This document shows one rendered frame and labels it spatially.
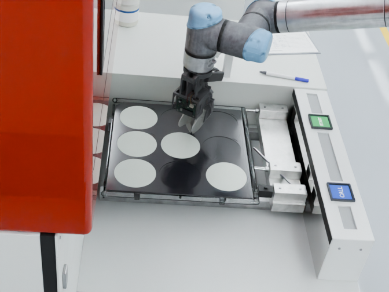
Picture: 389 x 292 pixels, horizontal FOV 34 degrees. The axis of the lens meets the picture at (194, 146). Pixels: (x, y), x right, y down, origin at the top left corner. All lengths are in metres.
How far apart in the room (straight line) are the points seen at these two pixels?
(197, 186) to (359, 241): 0.39
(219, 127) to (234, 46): 0.34
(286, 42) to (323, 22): 0.50
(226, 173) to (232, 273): 0.25
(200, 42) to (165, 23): 0.55
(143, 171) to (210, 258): 0.26
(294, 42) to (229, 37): 0.59
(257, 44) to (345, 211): 0.42
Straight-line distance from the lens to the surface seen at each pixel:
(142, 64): 1.77
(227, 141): 1.64
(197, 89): 1.51
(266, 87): 1.77
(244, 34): 1.41
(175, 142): 1.61
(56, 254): 0.98
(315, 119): 1.68
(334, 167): 1.56
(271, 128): 1.75
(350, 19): 1.47
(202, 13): 1.41
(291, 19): 1.49
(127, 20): 1.92
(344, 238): 1.39
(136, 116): 1.68
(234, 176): 1.54
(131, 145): 1.59
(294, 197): 1.54
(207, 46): 1.44
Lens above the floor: 1.93
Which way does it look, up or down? 40 degrees down
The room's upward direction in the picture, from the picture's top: 8 degrees clockwise
